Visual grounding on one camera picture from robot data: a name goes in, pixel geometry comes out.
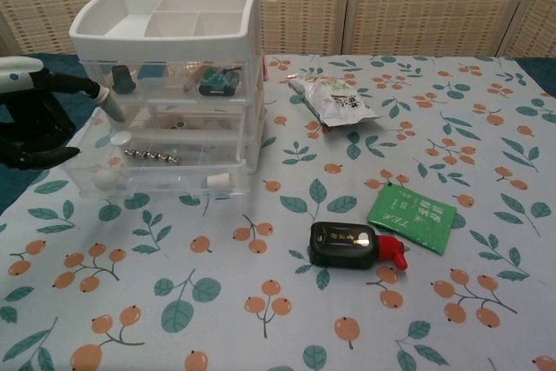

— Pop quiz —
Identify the green circuit board gadget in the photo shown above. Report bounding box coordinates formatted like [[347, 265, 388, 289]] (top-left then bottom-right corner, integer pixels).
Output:
[[198, 67, 242, 97]]

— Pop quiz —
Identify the white plastic drawer organizer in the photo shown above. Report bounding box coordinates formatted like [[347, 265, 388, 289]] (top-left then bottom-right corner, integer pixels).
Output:
[[69, 0, 267, 196]]

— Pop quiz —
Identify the beige round part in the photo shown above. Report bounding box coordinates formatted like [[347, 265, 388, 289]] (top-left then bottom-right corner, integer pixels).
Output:
[[162, 113, 190, 131]]

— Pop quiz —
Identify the clear drawer with green board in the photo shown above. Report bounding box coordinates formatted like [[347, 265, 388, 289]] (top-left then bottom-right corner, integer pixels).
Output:
[[84, 60, 253, 102]]

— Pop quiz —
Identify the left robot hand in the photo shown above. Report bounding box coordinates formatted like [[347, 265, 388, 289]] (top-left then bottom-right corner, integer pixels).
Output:
[[0, 54, 127, 172]]

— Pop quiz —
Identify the clear drawer with bead chain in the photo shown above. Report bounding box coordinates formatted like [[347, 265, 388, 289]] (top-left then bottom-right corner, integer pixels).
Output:
[[59, 101, 252, 199]]

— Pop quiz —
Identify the white snack bag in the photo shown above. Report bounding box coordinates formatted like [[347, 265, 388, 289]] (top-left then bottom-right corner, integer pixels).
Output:
[[288, 75, 383, 128]]

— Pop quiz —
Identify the floral print tablecloth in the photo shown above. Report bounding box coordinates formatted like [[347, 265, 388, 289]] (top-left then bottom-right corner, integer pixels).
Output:
[[0, 54, 556, 371]]

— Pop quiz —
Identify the silver metal bead chain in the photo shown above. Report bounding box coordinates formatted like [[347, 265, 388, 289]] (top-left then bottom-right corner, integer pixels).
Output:
[[122, 148, 182, 164]]

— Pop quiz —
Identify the dark green cone piece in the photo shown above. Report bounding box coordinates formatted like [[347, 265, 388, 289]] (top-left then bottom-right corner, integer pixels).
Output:
[[110, 64, 136, 95]]

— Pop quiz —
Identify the small blue box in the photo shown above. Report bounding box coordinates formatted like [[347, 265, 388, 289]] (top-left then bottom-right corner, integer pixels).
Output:
[[138, 64, 169, 79]]

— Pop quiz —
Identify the clear plastic drawer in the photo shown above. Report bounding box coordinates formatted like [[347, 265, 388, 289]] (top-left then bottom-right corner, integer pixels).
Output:
[[110, 140, 258, 180]]

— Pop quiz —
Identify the black ink bottle red cap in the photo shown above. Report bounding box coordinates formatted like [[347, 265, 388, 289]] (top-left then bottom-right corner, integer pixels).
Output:
[[308, 221, 410, 271]]

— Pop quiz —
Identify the green tea packet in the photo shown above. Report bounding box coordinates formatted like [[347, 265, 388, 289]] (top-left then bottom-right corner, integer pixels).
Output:
[[366, 182, 459, 256]]

